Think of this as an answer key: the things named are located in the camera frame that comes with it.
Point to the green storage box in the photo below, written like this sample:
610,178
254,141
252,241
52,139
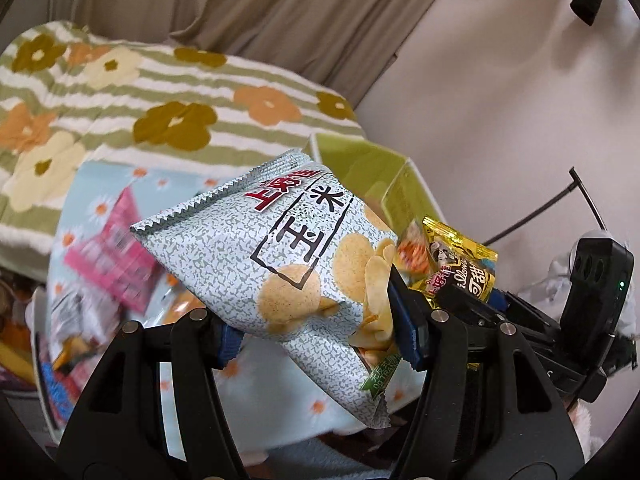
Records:
370,175

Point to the green striped floral blanket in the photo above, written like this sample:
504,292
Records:
150,100

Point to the white fluffy cloth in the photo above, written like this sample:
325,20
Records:
542,285

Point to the yellow snack packet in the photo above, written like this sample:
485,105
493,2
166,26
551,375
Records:
460,265

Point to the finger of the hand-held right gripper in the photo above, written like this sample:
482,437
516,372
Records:
525,315
465,307

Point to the light blue daisy cloth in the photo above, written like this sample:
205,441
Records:
300,400

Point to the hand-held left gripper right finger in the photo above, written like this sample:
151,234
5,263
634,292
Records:
406,322

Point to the beige curtain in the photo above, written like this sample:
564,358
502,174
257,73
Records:
280,15

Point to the grey speckled potato chips bag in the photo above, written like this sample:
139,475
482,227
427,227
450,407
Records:
280,260

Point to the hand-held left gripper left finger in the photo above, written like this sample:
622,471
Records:
230,346

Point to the pink snack packet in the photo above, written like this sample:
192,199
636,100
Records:
117,255

